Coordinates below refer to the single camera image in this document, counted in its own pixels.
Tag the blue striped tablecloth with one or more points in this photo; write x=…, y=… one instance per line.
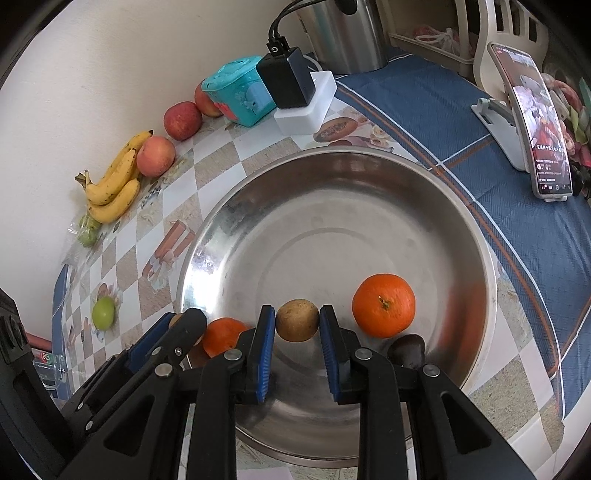
x=508, y=240

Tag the steel thermos jug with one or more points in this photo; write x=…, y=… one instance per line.
x=344, y=37

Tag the teal plastic box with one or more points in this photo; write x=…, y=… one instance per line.
x=231, y=87

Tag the steel basin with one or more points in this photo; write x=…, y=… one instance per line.
x=323, y=230

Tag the plastic bag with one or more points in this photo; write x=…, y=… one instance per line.
x=438, y=39

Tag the checkered printed tablecloth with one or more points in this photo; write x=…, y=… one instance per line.
x=212, y=161

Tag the white power base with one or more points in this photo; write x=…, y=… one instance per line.
x=304, y=117

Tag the yellow banana bunch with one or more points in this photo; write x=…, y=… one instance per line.
x=115, y=194

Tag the white plastic chair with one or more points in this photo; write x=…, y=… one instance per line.
x=489, y=27

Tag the colorful floral fabric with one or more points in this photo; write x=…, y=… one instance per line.
x=572, y=120

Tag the glass mug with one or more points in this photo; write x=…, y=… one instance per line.
x=48, y=371

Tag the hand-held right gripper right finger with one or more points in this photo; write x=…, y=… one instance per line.
x=330, y=357

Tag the dark purple plum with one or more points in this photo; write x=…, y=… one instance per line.
x=406, y=351

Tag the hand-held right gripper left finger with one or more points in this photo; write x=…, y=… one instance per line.
x=265, y=355

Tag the white phone stand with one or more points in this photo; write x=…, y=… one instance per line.
x=501, y=134

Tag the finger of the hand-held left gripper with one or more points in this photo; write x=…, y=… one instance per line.
x=187, y=330
x=147, y=340

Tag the small brown fruit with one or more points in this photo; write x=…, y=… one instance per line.
x=298, y=321

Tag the red apple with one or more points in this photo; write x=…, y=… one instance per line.
x=183, y=120
x=155, y=156
x=205, y=101

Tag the smartphone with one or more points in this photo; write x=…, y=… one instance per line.
x=535, y=124

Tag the orange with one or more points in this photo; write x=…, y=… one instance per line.
x=222, y=336
x=383, y=304

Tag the black charger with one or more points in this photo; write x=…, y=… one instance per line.
x=284, y=78

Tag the green apple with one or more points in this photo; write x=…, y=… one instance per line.
x=103, y=313

